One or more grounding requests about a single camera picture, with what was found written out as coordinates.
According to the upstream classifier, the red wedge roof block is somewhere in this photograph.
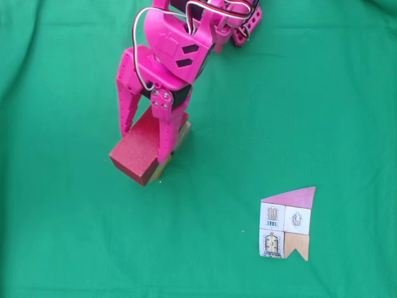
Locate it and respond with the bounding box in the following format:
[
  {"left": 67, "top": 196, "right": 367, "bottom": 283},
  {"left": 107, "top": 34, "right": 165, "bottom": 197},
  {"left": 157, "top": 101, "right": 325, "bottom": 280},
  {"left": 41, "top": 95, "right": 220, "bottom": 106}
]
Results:
[{"left": 108, "top": 107, "right": 190, "bottom": 187}]

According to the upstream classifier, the paper house picture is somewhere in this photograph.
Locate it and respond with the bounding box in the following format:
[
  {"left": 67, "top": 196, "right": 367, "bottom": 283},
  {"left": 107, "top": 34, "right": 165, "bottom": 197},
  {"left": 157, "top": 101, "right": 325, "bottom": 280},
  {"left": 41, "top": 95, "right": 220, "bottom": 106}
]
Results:
[{"left": 259, "top": 186, "right": 317, "bottom": 263}]

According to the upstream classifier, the wooden block balcony window print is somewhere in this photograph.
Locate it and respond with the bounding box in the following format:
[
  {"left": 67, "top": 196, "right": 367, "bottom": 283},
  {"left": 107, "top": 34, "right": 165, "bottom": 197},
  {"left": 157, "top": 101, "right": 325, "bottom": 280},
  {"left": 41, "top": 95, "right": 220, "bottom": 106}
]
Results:
[{"left": 176, "top": 119, "right": 189, "bottom": 146}]

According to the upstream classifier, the wooden block door print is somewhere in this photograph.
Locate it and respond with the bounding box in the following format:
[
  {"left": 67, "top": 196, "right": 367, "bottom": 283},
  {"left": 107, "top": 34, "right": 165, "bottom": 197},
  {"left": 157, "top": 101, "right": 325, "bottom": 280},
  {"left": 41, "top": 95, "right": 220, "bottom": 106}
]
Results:
[{"left": 179, "top": 122, "right": 192, "bottom": 147}]

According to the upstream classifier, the yellow notched wooden block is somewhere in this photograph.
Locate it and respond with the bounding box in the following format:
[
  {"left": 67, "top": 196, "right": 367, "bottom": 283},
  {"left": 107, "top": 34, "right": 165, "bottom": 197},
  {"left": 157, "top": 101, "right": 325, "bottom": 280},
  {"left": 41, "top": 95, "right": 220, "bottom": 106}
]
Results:
[{"left": 156, "top": 155, "right": 174, "bottom": 180}]

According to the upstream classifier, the green cloth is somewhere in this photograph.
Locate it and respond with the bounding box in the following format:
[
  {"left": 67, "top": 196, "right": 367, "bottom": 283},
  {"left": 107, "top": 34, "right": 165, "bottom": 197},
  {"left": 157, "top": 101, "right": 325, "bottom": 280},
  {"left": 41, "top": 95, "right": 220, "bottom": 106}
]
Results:
[{"left": 0, "top": 0, "right": 397, "bottom": 298}]

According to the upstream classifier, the white red black servo cable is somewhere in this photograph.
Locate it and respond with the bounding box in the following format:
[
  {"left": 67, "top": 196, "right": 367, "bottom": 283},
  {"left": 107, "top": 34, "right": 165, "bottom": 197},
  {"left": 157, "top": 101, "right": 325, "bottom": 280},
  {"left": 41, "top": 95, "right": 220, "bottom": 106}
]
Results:
[
  {"left": 185, "top": 0, "right": 252, "bottom": 42},
  {"left": 132, "top": 6, "right": 194, "bottom": 92}
]

